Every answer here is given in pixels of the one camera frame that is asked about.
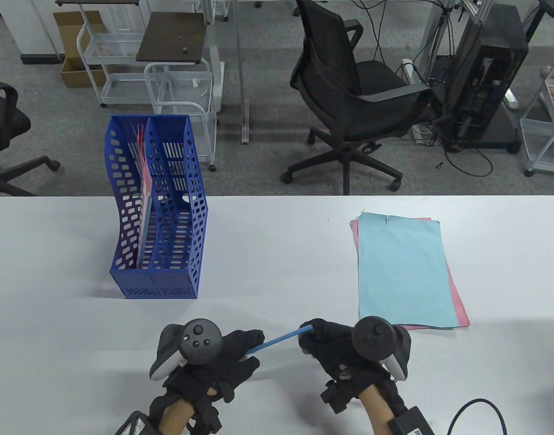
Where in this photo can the person's left hand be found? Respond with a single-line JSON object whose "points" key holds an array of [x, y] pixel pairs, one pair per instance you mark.
{"points": [[204, 380]]}

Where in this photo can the person's right hand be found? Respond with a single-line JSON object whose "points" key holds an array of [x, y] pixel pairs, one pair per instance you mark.
{"points": [[335, 349]]}

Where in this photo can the blue folder slide bar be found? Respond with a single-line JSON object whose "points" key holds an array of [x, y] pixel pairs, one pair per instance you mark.
{"points": [[146, 226], [281, 337]]}

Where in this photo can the light blue paper stack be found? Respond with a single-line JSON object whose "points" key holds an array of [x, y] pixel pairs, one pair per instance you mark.
{"points": [[460, 312]]}

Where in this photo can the light pink paper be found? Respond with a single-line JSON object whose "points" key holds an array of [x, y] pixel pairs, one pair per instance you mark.
{"points": [[142, 154]]}

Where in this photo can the person's right forearm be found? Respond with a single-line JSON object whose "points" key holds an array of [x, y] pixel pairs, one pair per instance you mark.
{"points": [[376, 408]]}

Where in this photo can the person's left forearm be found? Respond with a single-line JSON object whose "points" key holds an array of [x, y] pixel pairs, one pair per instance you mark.
{"points": [[175, 417]]}

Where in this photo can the blue perforated file rack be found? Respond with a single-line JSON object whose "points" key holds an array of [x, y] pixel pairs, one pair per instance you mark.
{"points": [[177, 253]]}

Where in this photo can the black right hand controller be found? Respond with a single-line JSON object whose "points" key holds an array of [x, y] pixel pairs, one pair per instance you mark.
{"points": [[372, 337]]}

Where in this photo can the black hand controller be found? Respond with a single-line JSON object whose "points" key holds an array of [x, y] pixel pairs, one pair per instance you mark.
{"points": [[372, 337], [197, 340]]}

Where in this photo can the black left hand controller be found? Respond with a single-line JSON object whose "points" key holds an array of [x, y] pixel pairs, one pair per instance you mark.
{"points": [[197, 340]]}

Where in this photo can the black mesh office chair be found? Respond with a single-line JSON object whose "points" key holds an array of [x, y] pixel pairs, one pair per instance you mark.
{"points": [[376, 108]]}

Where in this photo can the metal floor stand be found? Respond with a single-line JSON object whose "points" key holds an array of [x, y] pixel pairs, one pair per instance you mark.
{"points": [[245, 122]]}

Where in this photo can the white power strip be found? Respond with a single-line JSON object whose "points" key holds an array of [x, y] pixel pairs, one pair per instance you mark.
{"points": [[512, 99], [410, 70]]}

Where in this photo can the black computer tower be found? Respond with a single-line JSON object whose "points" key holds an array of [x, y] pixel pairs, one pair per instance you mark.
{"points": [[489, 68]]}

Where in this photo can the cardboard box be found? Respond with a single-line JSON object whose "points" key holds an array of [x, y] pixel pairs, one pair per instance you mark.
{"points": [[73, 72]]}

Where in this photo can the white cart with brown top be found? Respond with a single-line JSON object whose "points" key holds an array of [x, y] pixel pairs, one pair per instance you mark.
{"points": [[172, 36]]}

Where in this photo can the white cabinet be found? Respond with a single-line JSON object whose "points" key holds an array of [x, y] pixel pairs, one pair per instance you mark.
{"points": [[32, 27]]}

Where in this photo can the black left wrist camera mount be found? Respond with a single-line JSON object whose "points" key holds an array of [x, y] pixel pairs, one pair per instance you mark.
{"points": [[134, 426]]}

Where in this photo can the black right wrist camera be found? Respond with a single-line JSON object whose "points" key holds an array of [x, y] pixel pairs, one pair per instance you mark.
{"points": [[410, 423]]}

